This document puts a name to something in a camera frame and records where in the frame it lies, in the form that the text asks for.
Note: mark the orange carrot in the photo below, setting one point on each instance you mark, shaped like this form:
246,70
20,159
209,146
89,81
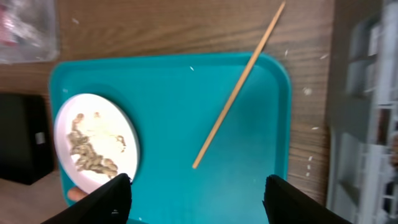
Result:
75,194

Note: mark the wooden chopstick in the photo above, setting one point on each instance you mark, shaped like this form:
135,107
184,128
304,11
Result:
254,57

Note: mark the clear plastic bin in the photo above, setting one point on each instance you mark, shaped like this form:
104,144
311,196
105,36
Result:
29,31

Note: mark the grey dishwasher rack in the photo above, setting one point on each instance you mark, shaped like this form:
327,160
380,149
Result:
361,112

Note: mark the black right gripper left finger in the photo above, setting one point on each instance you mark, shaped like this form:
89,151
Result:
110,203

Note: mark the black plastic tray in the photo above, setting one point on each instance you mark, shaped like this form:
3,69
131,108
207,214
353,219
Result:
26,148

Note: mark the teal serving tray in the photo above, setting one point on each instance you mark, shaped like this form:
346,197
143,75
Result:
173,102

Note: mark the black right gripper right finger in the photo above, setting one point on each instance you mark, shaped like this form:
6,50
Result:
285,204

